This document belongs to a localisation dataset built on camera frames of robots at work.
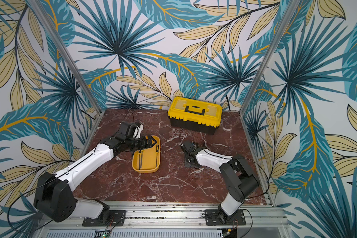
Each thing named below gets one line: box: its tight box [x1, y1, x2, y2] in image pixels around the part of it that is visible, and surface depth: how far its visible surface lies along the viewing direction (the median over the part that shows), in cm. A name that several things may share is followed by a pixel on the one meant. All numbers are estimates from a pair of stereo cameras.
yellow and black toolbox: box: [167, 96, 223, 135], surface depth 100 cm
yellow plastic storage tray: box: [131, 135, 161, 174], surface depth 94 cm
